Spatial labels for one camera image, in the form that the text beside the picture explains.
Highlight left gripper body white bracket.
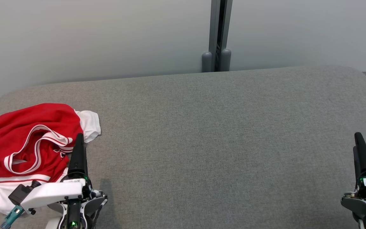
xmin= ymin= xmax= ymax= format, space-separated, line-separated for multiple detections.
xmin=21 ymin=173 xmax=108 ymax=229

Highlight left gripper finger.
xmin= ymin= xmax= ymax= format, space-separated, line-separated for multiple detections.
xmin=68 ymin=133 xmax=88 ymax=179

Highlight red Bulls 23 jersey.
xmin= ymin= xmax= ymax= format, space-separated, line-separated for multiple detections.
xmin=0 ymin=124 xmax=75 ymax=216

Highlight grey fabric sofa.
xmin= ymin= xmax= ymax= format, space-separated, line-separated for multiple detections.
xmin=0 ymin=65 xmax=366 ymax=229

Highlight left camera cable teal plug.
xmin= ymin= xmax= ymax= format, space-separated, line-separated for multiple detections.
xmin=0 ymin=205 xmax=24 ymax=229

